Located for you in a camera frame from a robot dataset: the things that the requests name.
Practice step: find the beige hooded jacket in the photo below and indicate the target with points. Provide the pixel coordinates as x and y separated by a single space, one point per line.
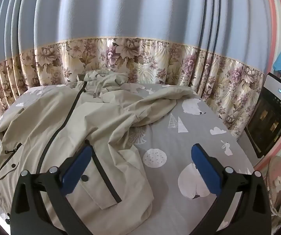
81 117

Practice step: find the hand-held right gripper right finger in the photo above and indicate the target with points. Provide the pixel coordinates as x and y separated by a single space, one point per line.
205 169

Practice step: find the grey printed bed sheet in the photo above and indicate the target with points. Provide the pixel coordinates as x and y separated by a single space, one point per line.
179 146

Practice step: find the blue curtain with floral border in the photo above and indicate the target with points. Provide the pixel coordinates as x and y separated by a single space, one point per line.
130 17

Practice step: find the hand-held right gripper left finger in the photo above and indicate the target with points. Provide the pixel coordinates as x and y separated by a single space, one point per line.
78 169

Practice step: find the white and black water dispenser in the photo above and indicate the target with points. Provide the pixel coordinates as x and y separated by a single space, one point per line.
267 117

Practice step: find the standing electric fan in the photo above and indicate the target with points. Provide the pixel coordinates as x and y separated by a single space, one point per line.
277 183

